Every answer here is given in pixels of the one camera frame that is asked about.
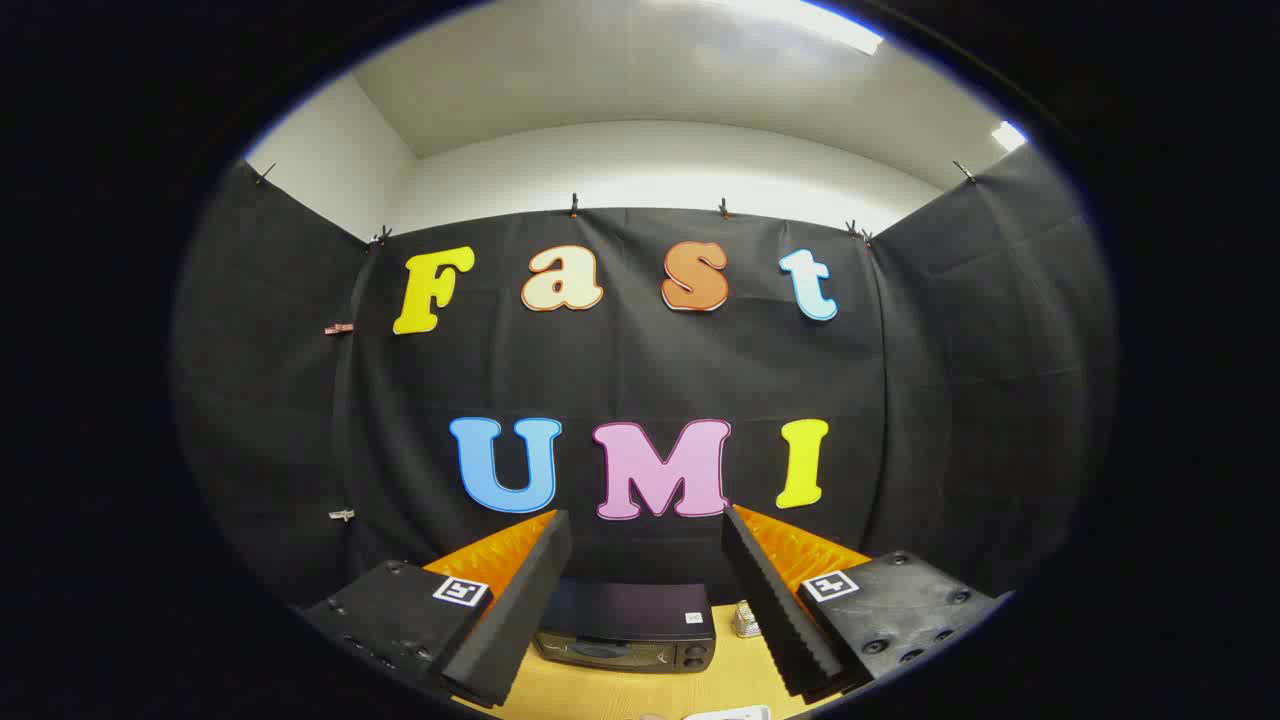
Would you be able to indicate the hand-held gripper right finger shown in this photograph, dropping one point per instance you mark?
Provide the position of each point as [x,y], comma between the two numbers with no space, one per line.
[770,600]

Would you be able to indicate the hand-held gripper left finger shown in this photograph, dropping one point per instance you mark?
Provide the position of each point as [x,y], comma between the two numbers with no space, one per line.
[530,590]

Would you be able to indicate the black toaster oven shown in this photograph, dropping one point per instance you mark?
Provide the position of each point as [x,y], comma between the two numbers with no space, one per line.
[630,610]

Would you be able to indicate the white square plate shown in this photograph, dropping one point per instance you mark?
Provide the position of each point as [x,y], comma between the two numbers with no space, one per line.
[730,714]

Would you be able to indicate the row of black cloth clips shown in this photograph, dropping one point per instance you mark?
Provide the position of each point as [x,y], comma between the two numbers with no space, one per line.
[574,207]

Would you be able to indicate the ceiling light panel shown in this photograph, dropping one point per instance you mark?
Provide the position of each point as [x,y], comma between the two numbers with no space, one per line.
[1009,135]

